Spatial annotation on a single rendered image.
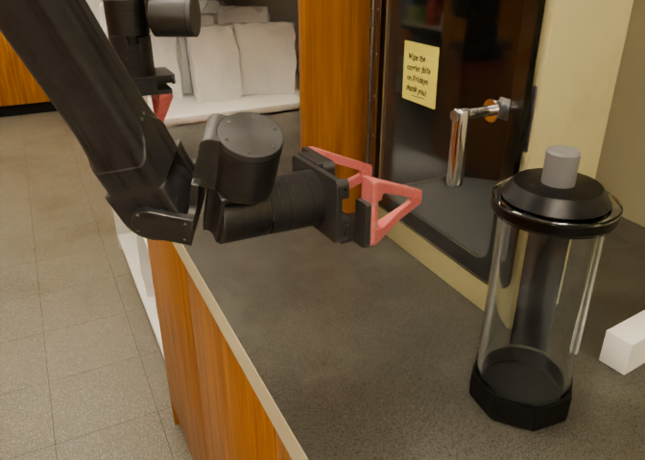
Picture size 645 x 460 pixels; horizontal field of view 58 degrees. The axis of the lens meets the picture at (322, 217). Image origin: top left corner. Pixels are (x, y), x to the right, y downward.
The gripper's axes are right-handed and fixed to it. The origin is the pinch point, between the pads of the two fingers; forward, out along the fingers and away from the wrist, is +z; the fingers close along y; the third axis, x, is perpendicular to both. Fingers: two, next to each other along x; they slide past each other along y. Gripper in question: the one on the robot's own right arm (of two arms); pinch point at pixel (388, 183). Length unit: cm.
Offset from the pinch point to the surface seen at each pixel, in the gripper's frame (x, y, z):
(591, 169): -0.2, -7.0, 23.4
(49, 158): 94, 377, -24
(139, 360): 107, 135, -13
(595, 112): -7.0, -7.3, 21.9
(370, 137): 2.1, 24.5, 12.7
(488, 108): -7.7, -2.3, 11.0
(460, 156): -2.7, -2.4, 7.6
